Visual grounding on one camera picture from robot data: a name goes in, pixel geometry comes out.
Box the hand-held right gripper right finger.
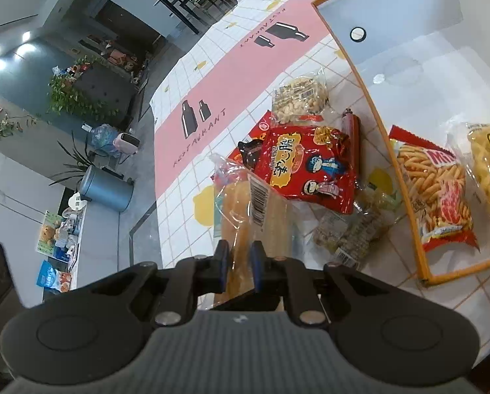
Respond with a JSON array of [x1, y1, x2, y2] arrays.
[[249, 241, 393, 329]]

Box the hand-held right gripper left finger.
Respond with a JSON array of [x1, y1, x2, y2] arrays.
[[82, 240, 231, 329]]

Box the clear bread packet with barcode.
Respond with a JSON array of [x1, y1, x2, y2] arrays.
[[210, 153, 299, 308]]

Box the clear packet of brown bars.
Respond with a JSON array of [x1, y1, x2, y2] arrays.
[[313, 189, 402, 265]]

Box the red snack packet cartoon figures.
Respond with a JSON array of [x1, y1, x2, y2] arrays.
[[254, 125, 358, 215]]

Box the white box with orange rim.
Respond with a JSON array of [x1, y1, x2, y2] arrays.
[[313, 0, 490, 288]]

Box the red packet of stick snacks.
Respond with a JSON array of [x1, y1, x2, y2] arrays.
[[388, 125, 481, 253]]

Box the blue snack bag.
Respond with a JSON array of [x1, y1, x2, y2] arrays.
[[37, 260, 71, 293]]

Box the green printed packet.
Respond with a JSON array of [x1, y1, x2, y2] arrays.
[[35, 211, 65, 255]]

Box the grey-blue trash can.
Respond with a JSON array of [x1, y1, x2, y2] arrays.
[[78, 165, 134, 213]]

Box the red snack packet dark figure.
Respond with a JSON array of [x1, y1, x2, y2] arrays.
[[228, 110, 279, 170]]

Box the small pink heater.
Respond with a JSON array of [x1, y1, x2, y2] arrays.
[[113, 132, 141, 154]]

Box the long-leaved potted plant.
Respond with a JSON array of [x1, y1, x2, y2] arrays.
[[50, 131, 93, 185]]

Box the red sausage stick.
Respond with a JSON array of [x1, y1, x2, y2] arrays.
[[341, 109, 363, 181]]

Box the thin trailing vine plant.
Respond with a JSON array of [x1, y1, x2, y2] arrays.
[[0, 115, 38, 140]]

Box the clear bag of peanuts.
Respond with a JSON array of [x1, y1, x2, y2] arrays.
[[271, 68, 330, 124]]

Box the large water bottle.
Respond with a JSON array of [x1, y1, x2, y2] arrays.
[[89, 125, 120, 154]]

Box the pink and white checked tablecloth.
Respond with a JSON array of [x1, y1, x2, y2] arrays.
[[148, 0, 490, 378]]

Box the green trailing potted plant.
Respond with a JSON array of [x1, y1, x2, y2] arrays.
[[48, 55, 120, 118]]

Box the dark grey cabinet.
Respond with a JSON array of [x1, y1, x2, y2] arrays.
[[74, 66, 136, 132]]

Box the yellow chips packet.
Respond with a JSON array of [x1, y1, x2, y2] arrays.
[[446, 121, 490, 230]]

